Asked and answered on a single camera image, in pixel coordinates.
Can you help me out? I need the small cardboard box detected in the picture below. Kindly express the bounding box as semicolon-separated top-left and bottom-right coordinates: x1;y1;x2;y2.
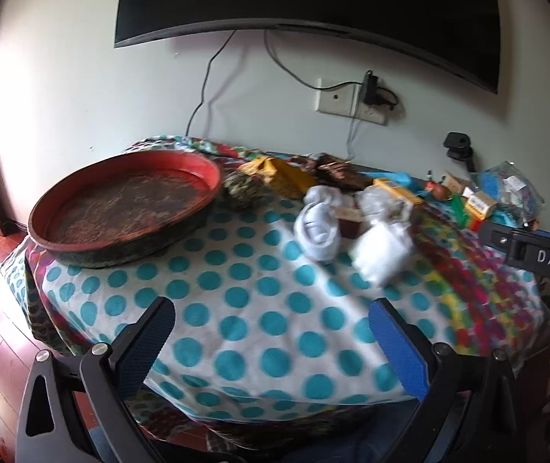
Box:
444;170;471;194

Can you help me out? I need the clear printed plastic bag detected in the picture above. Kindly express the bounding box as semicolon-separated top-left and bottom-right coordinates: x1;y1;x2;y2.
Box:
477;161;546;227

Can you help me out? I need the long yellow box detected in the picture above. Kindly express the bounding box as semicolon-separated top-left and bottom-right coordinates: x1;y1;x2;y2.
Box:
374;178;423;206

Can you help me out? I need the polka dot tablecloth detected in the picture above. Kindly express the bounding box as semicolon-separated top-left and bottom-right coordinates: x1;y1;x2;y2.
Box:
0;135;546;444

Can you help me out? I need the white sock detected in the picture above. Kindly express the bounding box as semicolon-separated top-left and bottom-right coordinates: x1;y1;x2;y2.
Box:
294;186;356;264

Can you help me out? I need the white plastic bag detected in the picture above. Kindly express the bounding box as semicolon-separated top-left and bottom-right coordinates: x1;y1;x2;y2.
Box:
349;188;418;286

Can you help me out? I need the red round tray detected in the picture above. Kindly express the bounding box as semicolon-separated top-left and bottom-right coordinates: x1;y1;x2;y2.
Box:
28;149;224;269

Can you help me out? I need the green mottled bundle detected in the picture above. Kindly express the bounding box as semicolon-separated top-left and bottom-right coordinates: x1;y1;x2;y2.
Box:
222;171;268;210

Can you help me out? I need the teal cloth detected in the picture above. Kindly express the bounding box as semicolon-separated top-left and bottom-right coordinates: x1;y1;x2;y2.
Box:
366;170;430;194

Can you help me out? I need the black clamp mount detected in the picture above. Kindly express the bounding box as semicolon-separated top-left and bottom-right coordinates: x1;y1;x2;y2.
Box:
444;132;478;174

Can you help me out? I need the grey television cable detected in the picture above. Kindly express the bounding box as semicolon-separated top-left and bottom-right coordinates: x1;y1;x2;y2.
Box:
263;29;367;92

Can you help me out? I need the brown-haired figurine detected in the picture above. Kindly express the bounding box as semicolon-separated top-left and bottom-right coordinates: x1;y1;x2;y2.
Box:
424;169;452;201

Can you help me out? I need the black power adapter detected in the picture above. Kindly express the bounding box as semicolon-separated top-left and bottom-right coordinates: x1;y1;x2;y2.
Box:
362;71;380;107

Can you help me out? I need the white wall socket plate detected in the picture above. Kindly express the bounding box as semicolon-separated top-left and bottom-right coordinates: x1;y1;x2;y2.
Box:
316;77;391;126

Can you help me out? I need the black plug with cable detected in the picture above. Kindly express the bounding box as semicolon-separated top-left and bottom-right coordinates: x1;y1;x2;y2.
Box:
376;86;400;111

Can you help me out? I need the adapter cable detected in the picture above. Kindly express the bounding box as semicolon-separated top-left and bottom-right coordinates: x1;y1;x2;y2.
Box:
345;106;359;160

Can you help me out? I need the brown snack packet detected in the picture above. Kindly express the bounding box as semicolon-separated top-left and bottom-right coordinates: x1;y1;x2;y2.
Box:
318;165;375;192
316;153;354;172

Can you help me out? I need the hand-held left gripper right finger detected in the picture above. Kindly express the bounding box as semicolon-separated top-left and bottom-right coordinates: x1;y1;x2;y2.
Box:
368;297;531;463

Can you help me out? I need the thin black cable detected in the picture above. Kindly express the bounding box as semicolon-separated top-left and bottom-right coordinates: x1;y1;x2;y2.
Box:
186;29;237;138

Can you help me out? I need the yellow packet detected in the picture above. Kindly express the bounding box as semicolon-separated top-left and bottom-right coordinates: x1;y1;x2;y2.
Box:
239;157;319;199

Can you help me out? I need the small yellow medicine box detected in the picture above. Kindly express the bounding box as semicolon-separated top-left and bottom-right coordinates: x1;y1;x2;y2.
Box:
468;190;500;218

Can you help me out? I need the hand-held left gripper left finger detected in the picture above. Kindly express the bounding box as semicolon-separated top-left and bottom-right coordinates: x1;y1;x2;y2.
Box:
15;296;177;463

